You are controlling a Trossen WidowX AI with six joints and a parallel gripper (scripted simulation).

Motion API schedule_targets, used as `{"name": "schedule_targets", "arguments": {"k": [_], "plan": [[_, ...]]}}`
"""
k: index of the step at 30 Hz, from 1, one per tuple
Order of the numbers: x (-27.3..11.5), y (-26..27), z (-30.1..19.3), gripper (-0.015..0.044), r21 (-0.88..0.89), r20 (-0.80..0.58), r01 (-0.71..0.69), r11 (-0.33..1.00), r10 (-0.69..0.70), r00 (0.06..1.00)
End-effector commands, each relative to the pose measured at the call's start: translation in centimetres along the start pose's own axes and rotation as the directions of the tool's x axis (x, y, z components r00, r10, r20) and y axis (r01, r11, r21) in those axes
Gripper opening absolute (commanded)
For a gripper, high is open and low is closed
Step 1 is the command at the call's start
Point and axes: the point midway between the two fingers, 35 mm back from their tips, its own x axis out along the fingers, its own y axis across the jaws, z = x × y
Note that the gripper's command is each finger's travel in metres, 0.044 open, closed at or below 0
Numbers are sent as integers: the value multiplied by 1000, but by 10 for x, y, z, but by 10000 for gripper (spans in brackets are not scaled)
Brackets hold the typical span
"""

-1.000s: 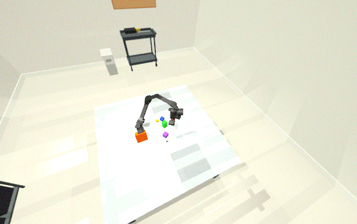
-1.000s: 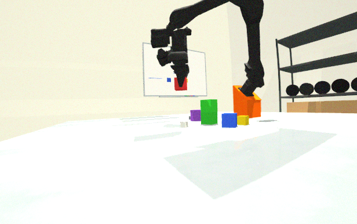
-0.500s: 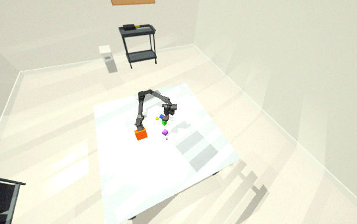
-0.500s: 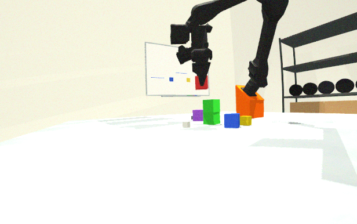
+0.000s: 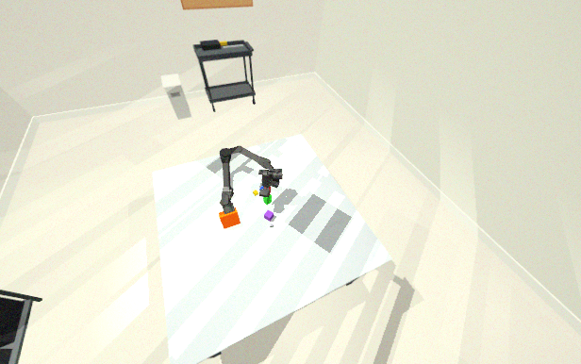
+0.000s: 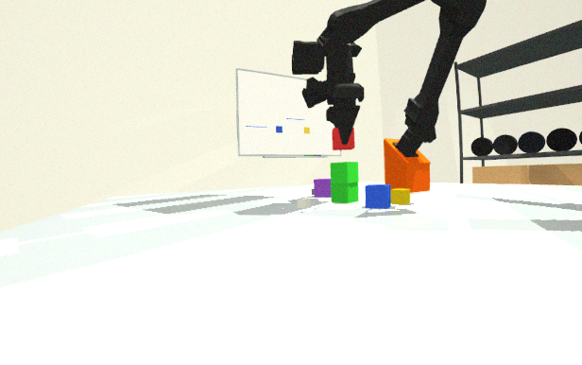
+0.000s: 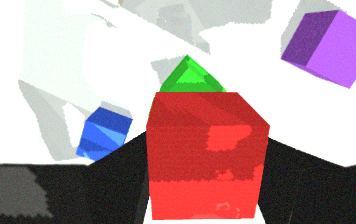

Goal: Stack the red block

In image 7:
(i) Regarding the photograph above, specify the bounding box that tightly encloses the red block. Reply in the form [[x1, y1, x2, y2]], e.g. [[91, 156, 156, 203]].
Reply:
[[146, 92, 270, 220]]

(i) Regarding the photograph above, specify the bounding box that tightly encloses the blue block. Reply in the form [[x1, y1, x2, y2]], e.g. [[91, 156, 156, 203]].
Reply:
[[76, 106, 133, 161]]

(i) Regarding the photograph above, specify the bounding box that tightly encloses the small white block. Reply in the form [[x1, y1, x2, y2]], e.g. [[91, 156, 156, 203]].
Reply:
[[108, 0, 124, 7]]

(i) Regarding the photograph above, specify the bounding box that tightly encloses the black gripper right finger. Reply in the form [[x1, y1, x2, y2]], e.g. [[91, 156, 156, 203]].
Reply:
[[257, 137, 356, 224]]

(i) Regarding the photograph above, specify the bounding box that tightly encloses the green block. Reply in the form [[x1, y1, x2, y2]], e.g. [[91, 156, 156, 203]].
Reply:
[[160, 54, 228, 92], [159, 59, 223, 92]]

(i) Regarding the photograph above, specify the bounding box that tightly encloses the purple cube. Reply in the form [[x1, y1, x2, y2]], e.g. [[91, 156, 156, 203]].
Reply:
[[280, 9, 356, 89]]

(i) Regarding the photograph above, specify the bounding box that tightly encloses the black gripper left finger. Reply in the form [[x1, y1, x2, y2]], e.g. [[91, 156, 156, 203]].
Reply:
[[0, 131, 150, 224]]

